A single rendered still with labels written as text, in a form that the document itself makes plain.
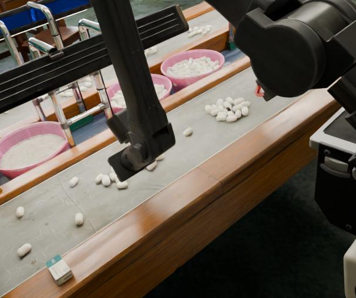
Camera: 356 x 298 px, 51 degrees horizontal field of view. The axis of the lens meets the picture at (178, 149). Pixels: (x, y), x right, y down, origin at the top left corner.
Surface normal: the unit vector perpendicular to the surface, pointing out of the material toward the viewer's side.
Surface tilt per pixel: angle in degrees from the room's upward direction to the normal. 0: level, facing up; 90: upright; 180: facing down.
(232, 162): 0
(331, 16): 34
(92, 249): 0
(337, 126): 0
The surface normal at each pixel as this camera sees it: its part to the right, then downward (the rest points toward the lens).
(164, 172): -0.15, -0.79
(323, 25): 0.30, -0.43
